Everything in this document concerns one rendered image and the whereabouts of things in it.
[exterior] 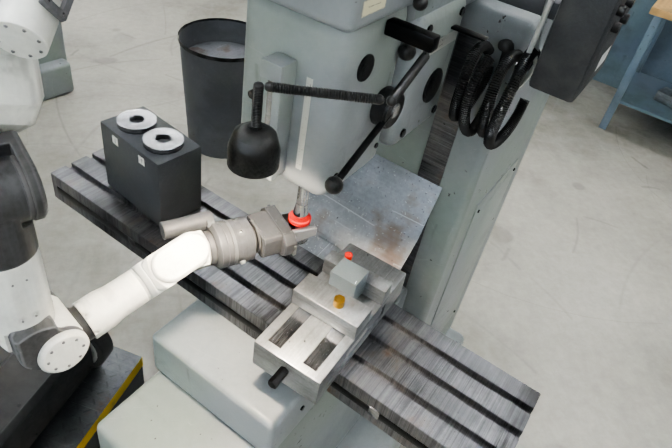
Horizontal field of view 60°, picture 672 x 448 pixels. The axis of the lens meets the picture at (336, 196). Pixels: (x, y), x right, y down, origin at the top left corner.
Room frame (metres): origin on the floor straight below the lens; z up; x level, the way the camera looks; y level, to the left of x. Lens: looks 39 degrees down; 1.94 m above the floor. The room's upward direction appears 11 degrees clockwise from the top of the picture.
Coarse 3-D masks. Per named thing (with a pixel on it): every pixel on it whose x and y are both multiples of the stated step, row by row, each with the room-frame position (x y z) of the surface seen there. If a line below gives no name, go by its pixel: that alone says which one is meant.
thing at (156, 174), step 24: (120, 120) 1.10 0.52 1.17; (144, 120) 1.12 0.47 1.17; (120, 144) 1.06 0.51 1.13; (144, 144) 1.04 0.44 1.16; (168, 144) 1.05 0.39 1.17; (192, 144) 1.08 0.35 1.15; (120, 168) 1.07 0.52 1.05; (144, 168) 1.01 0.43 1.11; (168, 168) 1.00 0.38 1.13; (192, 168) 1.06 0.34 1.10; (120, 192) 1.07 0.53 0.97; (144, 192) 1.01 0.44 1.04; (168, 192) 1.00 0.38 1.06; (192, 192) 1.06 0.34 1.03; (168, 216) 1.00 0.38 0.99
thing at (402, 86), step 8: (424, 56) 0.81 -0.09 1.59; (416, 64) 0.78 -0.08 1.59; (424, 64) 0.80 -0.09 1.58; (408, 72) 0.75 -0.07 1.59; (416, 72) 0.76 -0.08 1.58; (408, 80) 0.73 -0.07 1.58; (400, 88) 0.70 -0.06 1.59; (392, 96) 0.67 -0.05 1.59; (400, 96) 0.68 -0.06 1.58; (392, 104) 0.66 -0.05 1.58
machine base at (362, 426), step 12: (456, 336) 1.47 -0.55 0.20; (360, 420) 1.05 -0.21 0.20; (348, 432) 1.00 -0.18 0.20; (360, 432) 1.01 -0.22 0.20; (372, 432) 1.02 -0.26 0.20; (384, 432) 1.03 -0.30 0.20; (348, 444) 0.96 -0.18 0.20; (360, 444) 0.97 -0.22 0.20; (372, 444) 0.98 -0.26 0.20; (384, 444) 0.98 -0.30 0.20; (396, 444) 1.02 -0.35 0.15
